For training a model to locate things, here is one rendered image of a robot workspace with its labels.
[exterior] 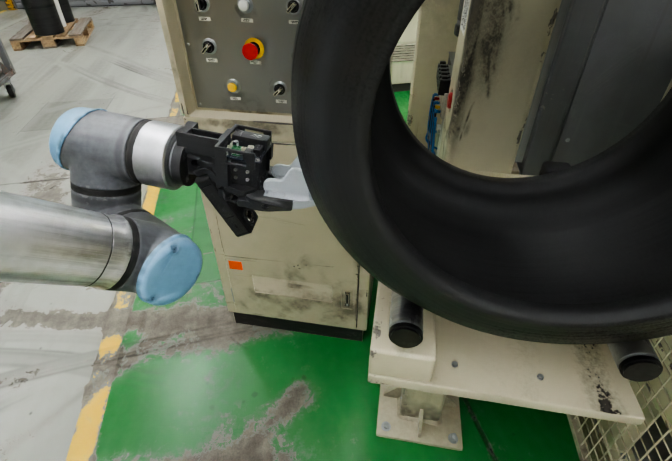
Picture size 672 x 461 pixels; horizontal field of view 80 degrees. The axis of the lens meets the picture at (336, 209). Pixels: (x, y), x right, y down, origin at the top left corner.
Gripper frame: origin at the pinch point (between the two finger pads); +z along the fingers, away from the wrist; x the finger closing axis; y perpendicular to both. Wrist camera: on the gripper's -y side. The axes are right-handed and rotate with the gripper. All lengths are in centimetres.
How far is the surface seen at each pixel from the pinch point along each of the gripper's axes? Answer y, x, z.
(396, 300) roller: -9.4, -6.4, 12.6
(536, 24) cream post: 21.9, 25.8, 25.8
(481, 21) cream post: 21.1, 25.7, 17.7
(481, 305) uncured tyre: -1.0, -12.2, 20.7
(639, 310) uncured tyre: 2.3, -11.3, 36.4
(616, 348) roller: -7.1, -8.6, 39.9
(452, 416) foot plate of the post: -96, 29, 48
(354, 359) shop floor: -101, 46, 14
